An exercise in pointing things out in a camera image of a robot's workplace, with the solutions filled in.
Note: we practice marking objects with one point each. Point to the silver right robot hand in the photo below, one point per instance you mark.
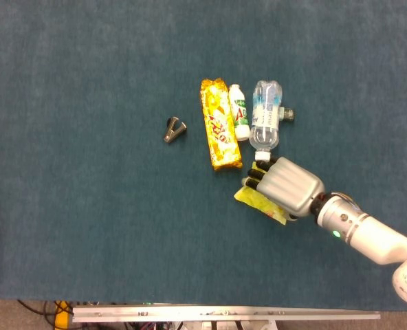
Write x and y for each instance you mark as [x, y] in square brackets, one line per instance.
[289, 185]

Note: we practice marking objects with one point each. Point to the small white green-label milk bottle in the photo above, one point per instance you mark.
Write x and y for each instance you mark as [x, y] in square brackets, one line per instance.
[239, 113]

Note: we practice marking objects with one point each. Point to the black metal staple remover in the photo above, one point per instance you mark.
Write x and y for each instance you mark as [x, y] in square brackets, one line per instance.
[172, 132]

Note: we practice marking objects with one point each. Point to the aluminium frame rail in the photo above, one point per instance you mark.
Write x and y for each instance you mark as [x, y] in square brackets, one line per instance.
[224, 313]

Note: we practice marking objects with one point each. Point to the yellow crinkled snack bag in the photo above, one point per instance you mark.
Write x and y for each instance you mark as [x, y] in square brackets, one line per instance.
[255, 201]

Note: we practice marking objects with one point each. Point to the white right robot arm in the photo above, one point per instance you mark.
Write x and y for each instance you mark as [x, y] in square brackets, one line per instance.
[372, 233]

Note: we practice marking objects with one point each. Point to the blue felt table cloth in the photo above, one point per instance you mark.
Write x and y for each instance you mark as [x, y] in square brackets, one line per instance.
[86, 206]

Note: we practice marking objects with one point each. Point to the clear plastic water bottle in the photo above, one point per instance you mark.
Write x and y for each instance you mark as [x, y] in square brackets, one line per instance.
[265, 134]

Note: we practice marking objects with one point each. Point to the yellow power strip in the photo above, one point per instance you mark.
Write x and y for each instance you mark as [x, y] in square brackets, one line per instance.
[63, 319]

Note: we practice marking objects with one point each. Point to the long golden yellow biscuit pack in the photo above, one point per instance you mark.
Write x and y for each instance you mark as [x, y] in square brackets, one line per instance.
[219, 130]

